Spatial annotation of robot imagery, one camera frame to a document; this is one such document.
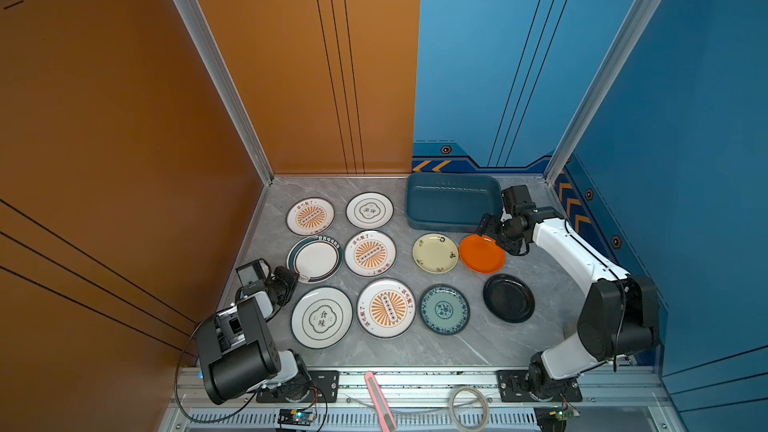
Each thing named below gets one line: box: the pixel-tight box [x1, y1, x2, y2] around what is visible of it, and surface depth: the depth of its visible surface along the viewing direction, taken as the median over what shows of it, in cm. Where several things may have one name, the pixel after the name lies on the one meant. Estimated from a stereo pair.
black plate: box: [483, 273, 535, 324], surface depth 87 cm
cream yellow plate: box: [412, 232, 459, 274], surface depth 100 cm
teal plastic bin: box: [406, 172, 503, 233], surface depth 117 cm
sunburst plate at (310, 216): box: [285, 197, 335, 236], surface depth 110 cm
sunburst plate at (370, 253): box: [344, 229, 397, 277], surface depth 99 cm
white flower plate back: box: [345, 191, 395, 229], surface depth 111 cm
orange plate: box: [460, 234, 506, 274], surface depth 97 cm
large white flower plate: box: [290, 286, 353, 350], surface depth 86 cm
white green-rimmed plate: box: [286, 235, 343, 284], surface depth 98 cm
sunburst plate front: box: [356, 277, 417, 339], surface depth 87 cm
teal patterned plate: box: [419, 283, 470, 336], surface depth 87 cm
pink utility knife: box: [364, 371, 398, 432], surface depth 72 cm
